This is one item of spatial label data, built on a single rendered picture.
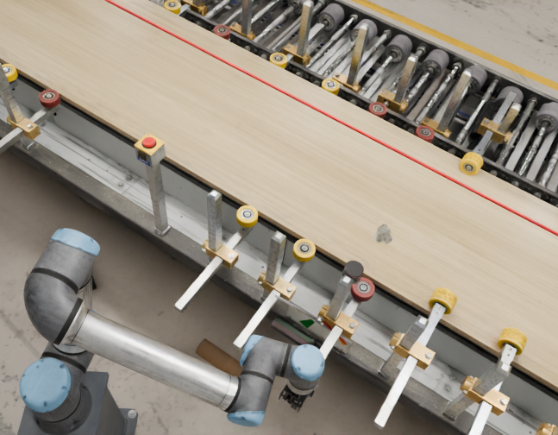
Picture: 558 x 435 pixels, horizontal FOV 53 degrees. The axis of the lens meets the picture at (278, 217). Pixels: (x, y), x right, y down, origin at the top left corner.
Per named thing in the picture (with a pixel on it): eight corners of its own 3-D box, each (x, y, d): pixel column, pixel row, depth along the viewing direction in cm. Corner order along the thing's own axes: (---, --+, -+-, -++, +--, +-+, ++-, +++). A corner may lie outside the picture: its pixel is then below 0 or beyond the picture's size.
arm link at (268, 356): (236, 366, 145) (283, 379, 144) (249, 326, 152) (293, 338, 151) (235, 377, 153) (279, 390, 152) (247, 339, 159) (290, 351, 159)
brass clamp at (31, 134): (30, 141, 228) (27, 133, 224) (7, 127, 232) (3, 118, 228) (42, 132, 232) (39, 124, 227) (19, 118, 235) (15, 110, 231)
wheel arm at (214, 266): (182, 314, 195) (181, 309, 191) (174, 309, 196) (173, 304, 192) (252, 230, 217) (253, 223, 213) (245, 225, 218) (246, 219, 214)
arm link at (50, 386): (22, 414, 180) (5, 398, 166) (48, 364, 190) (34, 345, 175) (67, 427, 179) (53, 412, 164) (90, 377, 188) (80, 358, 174)
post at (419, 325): (385, 381, 200) (425, 328, 161) (376, 376, 201) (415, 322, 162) (389, 374, 202) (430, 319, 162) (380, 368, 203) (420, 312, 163)
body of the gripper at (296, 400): (277, 399, 169) (280, 387, 159) (292, 376, 174) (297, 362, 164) (298, 413, 167) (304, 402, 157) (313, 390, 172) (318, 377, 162)
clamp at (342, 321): (349, 339, 191) (352, 334, 187) (316, 318, 195) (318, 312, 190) (357, 327, 194) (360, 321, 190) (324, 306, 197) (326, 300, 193)
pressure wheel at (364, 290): (361, 315, 199) (368, 301, 190) (342, 303, 201) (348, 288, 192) (372, 299, 203) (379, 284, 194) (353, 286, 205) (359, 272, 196)
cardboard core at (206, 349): (247, 385, 254) (195, 349, 261) (247, 391, 260) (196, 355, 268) (258, 371, 258) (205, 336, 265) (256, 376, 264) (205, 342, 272)
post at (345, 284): (324, 345, 208) (348, 286, 169) (316, 340, 209) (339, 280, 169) (329, 338, 210) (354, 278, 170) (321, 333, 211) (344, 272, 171)
